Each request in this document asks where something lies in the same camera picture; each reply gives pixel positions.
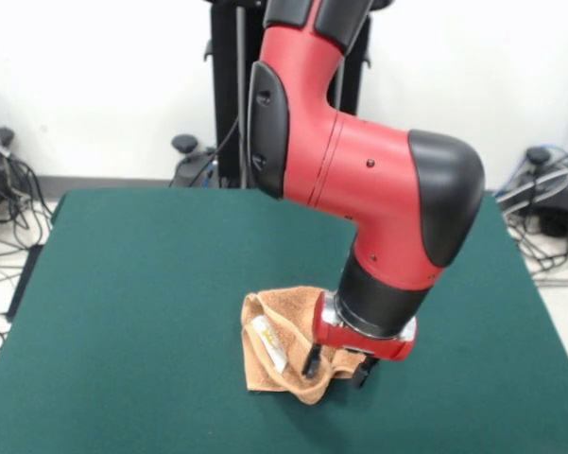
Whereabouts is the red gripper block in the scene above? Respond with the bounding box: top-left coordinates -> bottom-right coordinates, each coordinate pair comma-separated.
301,291 -> 419,391

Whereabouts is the tan terry towel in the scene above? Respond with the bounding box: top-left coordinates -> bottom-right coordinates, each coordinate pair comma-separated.
239,285 -> 375,406

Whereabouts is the dark green table cloth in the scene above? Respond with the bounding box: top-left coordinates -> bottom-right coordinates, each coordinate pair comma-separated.
0,187 -> 568,454

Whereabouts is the grey floor stand base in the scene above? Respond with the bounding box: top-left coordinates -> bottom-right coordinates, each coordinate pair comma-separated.
495,145 -> 568,238

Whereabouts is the black floor cable tangle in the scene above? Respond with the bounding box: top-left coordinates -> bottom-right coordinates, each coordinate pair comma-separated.
504,219 -> 568,290
0,155 -> 54,384

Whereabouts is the blue floor cable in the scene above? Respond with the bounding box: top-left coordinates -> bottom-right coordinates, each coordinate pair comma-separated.
492,144 -> 568,200

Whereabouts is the black pedestal cable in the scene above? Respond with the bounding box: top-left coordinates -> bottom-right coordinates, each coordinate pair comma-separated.
187,115 -> 243,189

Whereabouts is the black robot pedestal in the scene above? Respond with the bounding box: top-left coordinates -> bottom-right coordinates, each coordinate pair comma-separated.
169,0 -> 375,191

